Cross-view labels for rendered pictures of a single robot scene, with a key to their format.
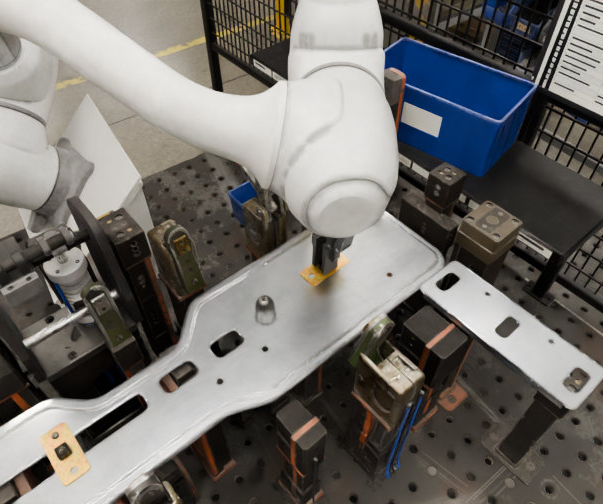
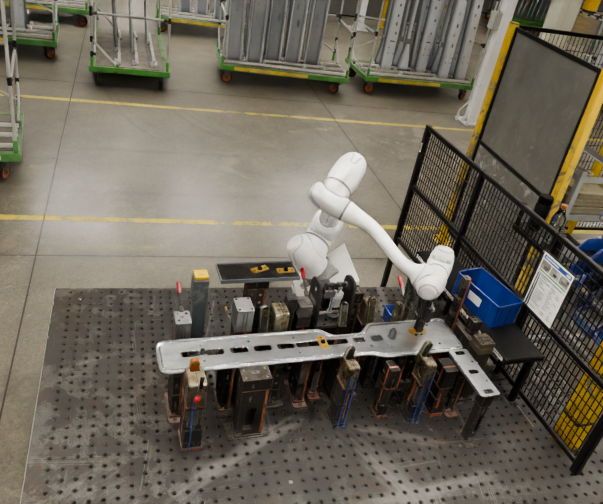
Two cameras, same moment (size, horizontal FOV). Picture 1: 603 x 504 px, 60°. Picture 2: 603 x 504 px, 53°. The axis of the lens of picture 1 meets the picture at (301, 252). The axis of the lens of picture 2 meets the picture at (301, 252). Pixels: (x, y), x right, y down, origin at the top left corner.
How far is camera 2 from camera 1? 2.05 m
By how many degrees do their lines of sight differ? 22
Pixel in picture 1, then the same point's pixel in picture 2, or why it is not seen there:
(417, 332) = (441, 362)
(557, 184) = (520, 341)
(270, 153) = (416, 276)
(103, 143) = (346, 264)
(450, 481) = (436, 435)
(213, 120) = (407, 265)
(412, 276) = (447, 346)
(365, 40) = (447, 261)
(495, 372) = not seen: hidden behind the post
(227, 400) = (372, 350)
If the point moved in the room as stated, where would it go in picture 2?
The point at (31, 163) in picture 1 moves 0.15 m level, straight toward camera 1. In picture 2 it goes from (320, 261) to (326, 278)
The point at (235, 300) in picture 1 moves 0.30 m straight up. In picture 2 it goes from (382, 329) to (398, 276)
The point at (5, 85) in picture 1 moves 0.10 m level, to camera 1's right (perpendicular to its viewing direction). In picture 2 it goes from (326, 232) to (343, 238)
